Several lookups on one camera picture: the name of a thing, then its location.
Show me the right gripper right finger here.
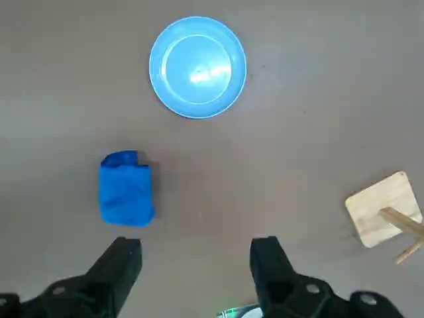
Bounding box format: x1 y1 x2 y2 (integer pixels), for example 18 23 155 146
249 235 403 318

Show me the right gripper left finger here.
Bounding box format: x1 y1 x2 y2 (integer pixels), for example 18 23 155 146
0 236 144 318

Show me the blue cloth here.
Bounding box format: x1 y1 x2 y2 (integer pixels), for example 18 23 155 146
99 150 157 229

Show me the light blue plastic plate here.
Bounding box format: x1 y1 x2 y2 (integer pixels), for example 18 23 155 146
148 16 248 119

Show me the wooden cup rack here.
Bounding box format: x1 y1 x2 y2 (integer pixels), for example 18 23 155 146
344 170 424 265

